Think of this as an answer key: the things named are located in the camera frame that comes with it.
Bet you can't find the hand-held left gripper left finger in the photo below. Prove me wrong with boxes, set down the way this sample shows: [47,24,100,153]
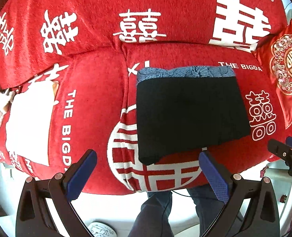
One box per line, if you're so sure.
[15,149,98,237]

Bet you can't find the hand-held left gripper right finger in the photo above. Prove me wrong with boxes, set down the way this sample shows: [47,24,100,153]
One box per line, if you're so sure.
[199,150,281,237]

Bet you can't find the black pants with blue waistband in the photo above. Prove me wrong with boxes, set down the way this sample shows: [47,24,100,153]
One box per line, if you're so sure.
[136,65,252,166]

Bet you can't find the person's right leg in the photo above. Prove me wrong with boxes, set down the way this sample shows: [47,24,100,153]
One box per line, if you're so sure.
[187,185,232,237]

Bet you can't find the person's leg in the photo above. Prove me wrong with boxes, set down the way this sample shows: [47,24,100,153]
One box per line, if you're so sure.
[133,191,174,237]
[187,185,232,237]

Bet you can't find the white patterned slipper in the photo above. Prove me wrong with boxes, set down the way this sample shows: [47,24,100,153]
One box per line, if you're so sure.
[87,221,117,237]

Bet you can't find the red embroidered cushion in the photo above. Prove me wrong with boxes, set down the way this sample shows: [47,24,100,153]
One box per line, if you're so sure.
[253,20,292,130]

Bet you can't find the person's left leg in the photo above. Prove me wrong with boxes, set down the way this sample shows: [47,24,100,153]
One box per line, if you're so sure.
[133,191,174,237]

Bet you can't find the white folded towel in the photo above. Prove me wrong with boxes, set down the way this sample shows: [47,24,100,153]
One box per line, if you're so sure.
[5,80,59,167]

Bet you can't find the red printed sofa cover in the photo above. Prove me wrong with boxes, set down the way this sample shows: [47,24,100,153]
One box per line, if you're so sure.
[0,0,292,195]

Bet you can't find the black cable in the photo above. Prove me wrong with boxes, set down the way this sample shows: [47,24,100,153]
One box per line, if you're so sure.
[170,190,194,198]

